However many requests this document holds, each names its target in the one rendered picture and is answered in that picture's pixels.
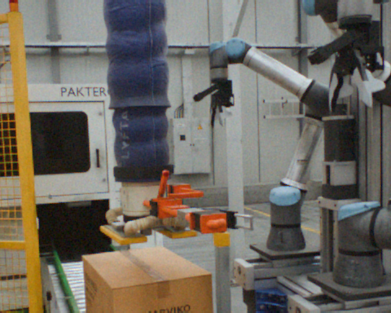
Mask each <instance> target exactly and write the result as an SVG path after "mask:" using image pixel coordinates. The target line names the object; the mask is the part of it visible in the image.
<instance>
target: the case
mask: <svg viewBox="0 0 391 313"><path fill-rule="evenodd" d="M82 258H83V272H84V285H85V300H86V313H213V291H212V273H210V272H208V271H206V270H205V269H203V268H201V267H199V266H197V265H195V264H194V263H192V262H189V261H188V260H186V259H185V258H182V257H180V256H179V255H177V254H175V253H173V252H171V251H170V250H168V249H166V248H164V247H162V246H155V247H148V248H141V249H129V250H122V251H115V252H108V253H96V254H89V255H83V256H82Z"/></svg>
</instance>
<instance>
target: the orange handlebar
mask: <svg viewBox="0 0 391 313"><path fill-rule="evenodd" d="M168 195H169V197H173V198H177V199H187V198H197V197H202V196H203V192H200V191H196V190H191V189H186V188H180V193H178V194H168ZM143 205H145V206H147V207H149V208H151V206H150V205H149V201H143ZM187 208H189V206H186V205H175V206H163V207H162V212H164V213H166V216H169V217H171V218H176V217H177V209H187ZM206 226H207V227H208V228H219V227H224V226H226V220H225V219H217V220H209V221H208V222H207V223H206Z"/></svg>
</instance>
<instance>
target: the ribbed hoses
mask: <svg viewBox="0 0 391 313"><path fill-rule="evenodd" d="M122 215H123V208H122V207H120V206H119V207H116V208H115V209H114V208H113V209H110V210H109V211H108V212H107V213H106V219H107V221H108V223H109V225H110V226H111V225H112V223H113V222H114V221H116V220H118V218H117V217H119V216H122ZM165 225H166V226H168V225H169V226H172V225H173V226H174V228H175V230H185V228H186V227H184V226H182V225H179V224H178V221H177V217H176V218H159V216H158V217H157V218H156V217H154V216H151V217H146V218H142V219H141V218H140V219H137V220H134V221H129V222H128V223H127V224H126V225H125V228H124V230H125V236H134V235H136V232H137V231H139V230H140V231H141V230H143V229H148V228H152V227H157V226H165Z"/></svg>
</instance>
